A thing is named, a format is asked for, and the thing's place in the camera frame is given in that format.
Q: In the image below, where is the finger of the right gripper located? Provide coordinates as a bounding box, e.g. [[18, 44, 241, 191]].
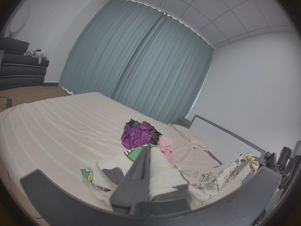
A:
[[253, 156, 267, 167]]

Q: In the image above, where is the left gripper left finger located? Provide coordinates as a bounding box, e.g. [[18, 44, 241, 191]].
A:
[[110, 146, 151, 215]]

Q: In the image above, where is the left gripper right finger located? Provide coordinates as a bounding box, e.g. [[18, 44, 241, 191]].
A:
[[131, 184, 193, 215]]

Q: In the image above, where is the white printed pyjama top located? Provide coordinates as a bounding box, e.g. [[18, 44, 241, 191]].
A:
[[80, 145, 260, 207]]

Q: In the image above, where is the bed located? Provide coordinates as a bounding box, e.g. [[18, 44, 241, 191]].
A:
[[0, 92, 267, 221]]

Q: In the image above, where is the pile of clothes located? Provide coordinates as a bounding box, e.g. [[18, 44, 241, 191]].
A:
[[24, 49, 47, 68]]

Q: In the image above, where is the purple satin garment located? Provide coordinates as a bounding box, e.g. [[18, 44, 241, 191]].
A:
[[121, 124, 154, 150]]

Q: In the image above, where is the pink garment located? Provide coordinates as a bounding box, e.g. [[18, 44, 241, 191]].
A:
[[156, 136, 177, 163]]

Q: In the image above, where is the black garment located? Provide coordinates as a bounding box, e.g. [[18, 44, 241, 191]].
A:
[[125, 118, 163, 145]]

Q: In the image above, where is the cream pillow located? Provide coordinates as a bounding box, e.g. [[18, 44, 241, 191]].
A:
[[170, 124, 208, 150]]

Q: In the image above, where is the grey bedside table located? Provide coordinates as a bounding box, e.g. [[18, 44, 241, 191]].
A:
[[169, 117, 191, 128]]

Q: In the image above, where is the blue-green curtain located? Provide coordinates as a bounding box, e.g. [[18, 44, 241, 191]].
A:
[[59, 0, 215, 126]]

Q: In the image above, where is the black chest of drawers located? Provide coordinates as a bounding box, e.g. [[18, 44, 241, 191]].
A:
[[0, 36, 50, 91]]

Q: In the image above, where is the round white mirror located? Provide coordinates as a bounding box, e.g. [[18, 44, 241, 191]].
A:
[[9, 6, 31, 38]]

